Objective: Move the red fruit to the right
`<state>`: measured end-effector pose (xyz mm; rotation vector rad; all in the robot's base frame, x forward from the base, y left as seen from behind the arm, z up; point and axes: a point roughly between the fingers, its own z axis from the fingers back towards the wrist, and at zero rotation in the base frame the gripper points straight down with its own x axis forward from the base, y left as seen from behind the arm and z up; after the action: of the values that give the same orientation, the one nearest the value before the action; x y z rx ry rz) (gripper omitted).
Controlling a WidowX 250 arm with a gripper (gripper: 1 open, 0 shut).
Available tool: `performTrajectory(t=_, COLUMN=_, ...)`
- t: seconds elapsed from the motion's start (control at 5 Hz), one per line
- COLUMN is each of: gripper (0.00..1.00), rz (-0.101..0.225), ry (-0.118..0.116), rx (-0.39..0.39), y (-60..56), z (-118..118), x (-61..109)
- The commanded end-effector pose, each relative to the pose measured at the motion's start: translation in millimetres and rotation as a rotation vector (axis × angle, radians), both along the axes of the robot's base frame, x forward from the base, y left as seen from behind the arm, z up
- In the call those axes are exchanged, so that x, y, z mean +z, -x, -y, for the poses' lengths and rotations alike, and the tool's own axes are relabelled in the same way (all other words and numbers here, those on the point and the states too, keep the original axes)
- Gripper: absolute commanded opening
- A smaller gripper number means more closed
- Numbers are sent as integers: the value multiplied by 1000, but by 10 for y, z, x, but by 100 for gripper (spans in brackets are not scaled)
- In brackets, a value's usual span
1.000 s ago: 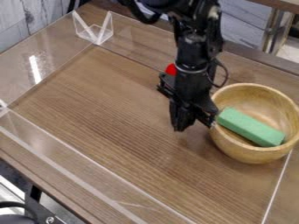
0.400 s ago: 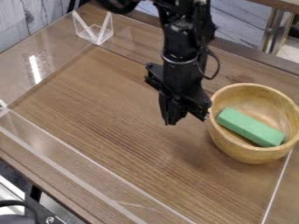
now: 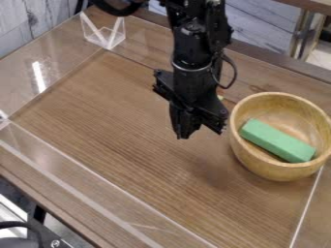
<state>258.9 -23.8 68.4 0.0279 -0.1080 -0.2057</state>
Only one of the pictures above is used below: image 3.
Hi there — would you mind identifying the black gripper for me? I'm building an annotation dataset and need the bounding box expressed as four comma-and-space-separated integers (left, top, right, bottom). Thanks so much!
151, 57, 230, 140

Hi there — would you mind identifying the green rectangular block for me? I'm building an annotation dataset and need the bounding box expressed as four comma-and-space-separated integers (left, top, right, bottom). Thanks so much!
239, 119, 317, 163

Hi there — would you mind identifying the wooden bowl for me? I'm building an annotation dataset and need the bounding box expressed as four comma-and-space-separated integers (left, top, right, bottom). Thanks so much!
228, 92, 331, 181

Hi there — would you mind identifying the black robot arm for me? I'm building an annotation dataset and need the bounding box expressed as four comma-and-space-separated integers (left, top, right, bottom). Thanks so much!
152, 0, 232, 140

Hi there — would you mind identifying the metal leg in background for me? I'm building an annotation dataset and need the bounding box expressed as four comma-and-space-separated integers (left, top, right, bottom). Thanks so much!
290, 10, 327, 61

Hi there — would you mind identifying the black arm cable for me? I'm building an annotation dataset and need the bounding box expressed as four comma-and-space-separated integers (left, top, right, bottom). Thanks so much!
210, 53, 239, 91

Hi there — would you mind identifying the clear acrylic corner bracket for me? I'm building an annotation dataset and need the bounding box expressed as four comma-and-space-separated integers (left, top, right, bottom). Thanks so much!
79, 13, 126, 50

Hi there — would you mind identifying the clear acrylic tray wall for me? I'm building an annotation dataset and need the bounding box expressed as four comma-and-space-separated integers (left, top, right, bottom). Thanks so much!
0, 110, 216, 248

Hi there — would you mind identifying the black table frame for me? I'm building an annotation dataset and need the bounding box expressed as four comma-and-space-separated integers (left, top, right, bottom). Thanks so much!
0, 204, 75, 248

